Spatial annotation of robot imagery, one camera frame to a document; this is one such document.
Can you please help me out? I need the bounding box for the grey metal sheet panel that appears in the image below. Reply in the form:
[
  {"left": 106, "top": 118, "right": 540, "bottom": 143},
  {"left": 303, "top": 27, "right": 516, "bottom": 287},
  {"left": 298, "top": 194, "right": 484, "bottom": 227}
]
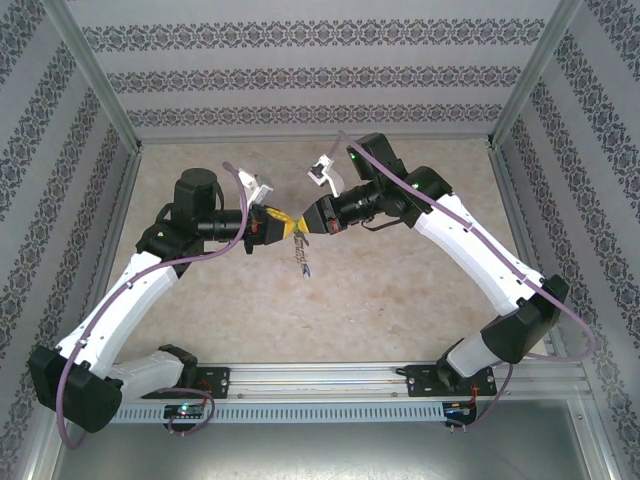
[{"left": 52, "top": 399, "right": 614, "bottom": 480}]

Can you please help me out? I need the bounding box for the aluminium back rail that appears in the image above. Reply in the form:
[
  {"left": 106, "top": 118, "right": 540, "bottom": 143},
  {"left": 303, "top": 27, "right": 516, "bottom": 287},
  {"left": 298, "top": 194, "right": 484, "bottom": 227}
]
[{"left": 137, "top": 130, "right": 496, "bottom": 147}]

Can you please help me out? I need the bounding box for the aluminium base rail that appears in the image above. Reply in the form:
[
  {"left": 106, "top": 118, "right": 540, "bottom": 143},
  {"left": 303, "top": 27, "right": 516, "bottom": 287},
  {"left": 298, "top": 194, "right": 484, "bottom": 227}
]
[{"left": 114, "top": 362, "right": 589, "bottom": 401}]

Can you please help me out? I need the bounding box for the grey slotted cable duct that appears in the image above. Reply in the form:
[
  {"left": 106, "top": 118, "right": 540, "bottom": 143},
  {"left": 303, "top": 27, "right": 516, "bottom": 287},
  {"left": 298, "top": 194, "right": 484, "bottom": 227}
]
[{"left": 115, "top": 401, "right": 449, "bottom": 425}]

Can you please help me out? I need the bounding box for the aluminium frame post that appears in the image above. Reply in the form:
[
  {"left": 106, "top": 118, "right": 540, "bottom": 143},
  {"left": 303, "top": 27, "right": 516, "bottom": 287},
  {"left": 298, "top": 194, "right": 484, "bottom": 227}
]
[
  {"left": 42, "top": 0, "right": 144, "bottom": 154},
  {"left": 489, "top": 0, "right": 585, "bottom": 151}
]

